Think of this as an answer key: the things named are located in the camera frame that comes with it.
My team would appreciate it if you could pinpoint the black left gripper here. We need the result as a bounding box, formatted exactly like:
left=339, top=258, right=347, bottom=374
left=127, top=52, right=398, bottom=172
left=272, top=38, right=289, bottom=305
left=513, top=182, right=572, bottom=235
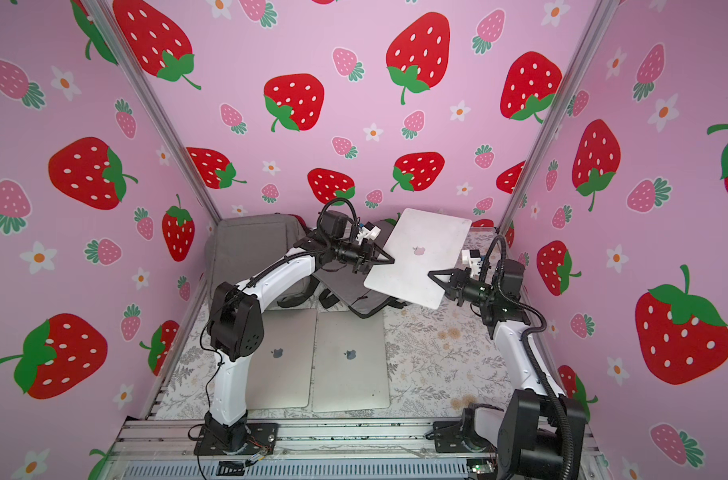
left=330, top=241, right=394, bottom=276

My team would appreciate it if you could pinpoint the dark grey laptop sleeve with handle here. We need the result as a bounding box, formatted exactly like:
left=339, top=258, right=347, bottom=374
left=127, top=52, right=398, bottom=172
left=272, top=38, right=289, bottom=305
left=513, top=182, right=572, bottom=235
left=312, top=218, right=410, bottom=320

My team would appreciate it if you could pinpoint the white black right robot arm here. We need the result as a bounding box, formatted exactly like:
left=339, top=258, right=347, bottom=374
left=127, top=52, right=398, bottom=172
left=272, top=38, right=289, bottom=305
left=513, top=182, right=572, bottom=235
left=428, top=235, right=588, bottom=479

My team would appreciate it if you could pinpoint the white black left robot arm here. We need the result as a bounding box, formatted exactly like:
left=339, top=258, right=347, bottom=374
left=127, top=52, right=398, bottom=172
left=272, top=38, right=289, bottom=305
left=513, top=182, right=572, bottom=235
left=203, top=197, right=395, bottom=453

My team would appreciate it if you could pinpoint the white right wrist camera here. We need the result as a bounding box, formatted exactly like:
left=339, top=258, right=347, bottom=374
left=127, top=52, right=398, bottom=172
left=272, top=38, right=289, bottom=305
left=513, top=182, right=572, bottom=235
left=461, top=249, right=485, bottom=275

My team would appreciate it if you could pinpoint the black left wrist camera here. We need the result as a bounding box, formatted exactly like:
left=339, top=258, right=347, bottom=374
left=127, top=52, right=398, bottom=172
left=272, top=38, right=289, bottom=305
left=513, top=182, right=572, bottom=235
left=318, top=209, right=390, bottom=244

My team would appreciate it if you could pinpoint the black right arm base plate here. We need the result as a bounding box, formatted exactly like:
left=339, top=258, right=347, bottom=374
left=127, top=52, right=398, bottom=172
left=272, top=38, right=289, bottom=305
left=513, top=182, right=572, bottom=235
left=425, top=420, right=498, bottom=454

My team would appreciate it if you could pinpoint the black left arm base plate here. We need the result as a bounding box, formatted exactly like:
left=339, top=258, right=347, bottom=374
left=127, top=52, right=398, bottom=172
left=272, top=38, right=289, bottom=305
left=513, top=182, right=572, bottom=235
left=194, top=421, right=279, bottom=456

